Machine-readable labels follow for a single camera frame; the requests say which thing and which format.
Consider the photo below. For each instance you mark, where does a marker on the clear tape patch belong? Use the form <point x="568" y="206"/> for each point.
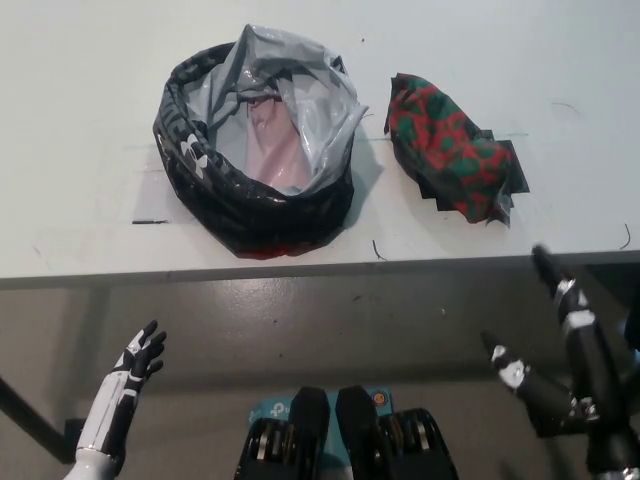
<point x="150" y="200"/>

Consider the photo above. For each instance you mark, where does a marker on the black plastic shopping bag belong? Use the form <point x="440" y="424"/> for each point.
<point x="200" y="200"/>

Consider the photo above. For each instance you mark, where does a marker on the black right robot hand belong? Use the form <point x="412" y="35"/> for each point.
<point x="585" y="360"/>

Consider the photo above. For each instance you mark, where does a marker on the red green patterned cloth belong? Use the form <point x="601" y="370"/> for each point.
<point x="450" y="140"/>

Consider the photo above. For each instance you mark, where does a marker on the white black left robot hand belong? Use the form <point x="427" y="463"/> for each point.
<point x="115" y="395"/>

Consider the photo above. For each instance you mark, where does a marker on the black table leg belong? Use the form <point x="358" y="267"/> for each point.
<point x="30" y="425"/>

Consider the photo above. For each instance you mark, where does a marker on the black tape patch on table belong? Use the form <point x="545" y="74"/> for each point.
<point x="520" y="175"/>

